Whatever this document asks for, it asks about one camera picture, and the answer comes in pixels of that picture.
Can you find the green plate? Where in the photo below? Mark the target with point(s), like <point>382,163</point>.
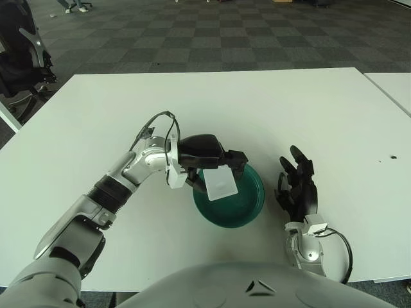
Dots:
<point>237,208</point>

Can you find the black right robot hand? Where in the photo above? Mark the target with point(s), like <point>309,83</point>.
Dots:
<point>302,192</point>

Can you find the white neighbouring table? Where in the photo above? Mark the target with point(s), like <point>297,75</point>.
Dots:
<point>393,86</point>

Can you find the white side desk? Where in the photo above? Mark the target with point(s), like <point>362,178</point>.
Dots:
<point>8,118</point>

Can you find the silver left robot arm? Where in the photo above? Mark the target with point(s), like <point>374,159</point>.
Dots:
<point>96,199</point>

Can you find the person legs with white shoes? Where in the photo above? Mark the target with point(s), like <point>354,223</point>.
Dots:
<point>64,4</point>

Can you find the grey robot torso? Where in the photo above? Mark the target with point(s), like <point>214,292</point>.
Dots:
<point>208,285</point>

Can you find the black office chair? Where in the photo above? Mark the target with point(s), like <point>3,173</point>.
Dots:
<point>16,70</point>

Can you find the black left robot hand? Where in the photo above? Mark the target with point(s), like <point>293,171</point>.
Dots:
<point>200,150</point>

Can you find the white charger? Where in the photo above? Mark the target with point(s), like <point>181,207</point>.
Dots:
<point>220,184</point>

